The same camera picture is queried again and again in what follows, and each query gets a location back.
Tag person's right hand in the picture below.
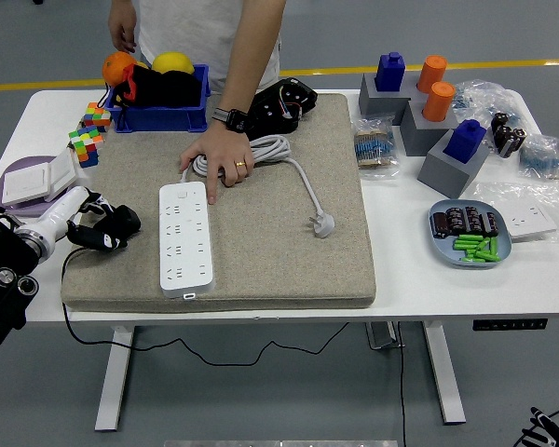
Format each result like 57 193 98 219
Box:
107 8 139 54

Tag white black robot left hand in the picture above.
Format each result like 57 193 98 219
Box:
36 184 127 252

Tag person's left hand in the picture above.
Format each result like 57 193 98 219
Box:
178 121 255 206

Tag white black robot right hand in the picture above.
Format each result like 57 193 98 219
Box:
516 406 559 447

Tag black plug adapter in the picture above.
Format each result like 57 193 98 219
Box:
92 204 143 243

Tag white power strip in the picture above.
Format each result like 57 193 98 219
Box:
158 180 215 299

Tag thin black adapter cord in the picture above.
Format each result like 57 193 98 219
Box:
61 246 350 368

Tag black wristwatch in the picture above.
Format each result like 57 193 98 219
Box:
211 106 252 135

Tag orange fruit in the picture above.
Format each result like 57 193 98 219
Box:
102 50 139 88

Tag large yellow lemon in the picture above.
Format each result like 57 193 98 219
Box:
151 50 196 75

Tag purple tray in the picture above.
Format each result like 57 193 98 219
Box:
0 155 75 218

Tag person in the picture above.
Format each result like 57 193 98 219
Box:
107 0 288 206

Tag multicolour puzzle cube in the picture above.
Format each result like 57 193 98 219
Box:
68 124 104 169
81 102 113 134

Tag blue plastic bin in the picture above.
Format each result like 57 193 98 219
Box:
102 63 212 134

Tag black cloth bag red trim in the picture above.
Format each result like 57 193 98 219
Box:
104 63 204 111

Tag black table control panel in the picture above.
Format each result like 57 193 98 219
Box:
471 318 550 332

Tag grey-brown mat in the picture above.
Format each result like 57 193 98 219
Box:
60 92 377 313

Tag white table leg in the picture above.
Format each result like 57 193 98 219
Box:
421 320 468 426
94 324 136 432

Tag clear bag of resistors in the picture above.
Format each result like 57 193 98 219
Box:
351 115 402 181

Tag grey block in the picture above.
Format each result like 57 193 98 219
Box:
399 99 460 157
416 128 491 199
357 72 428 126

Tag blue peg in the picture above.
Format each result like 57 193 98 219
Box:
374 51 407 93
443 118 488 164

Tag blue-grey plate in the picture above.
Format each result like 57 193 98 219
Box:
428 198 513 270

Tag orange cylinder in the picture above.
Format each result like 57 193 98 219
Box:
416 55 449 94
421 81 457 123

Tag clear plastic bag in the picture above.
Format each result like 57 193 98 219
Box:
473 179 559 244

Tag large clear bag blue parts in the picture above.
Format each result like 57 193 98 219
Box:
451 79 525 136

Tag small clear bag blue parts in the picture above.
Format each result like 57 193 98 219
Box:
517 133 559 181

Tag grey power strip cable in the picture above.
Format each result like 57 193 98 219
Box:
180 133 336 239

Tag black device with wires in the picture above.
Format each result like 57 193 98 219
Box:
244 76 319 141

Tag hanging black cable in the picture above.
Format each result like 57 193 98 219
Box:
394 320 409 447

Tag silver metal bracket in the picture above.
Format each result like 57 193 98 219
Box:
365 320 406 350

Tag white wall socket panel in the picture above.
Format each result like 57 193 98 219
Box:
502 199 559 242

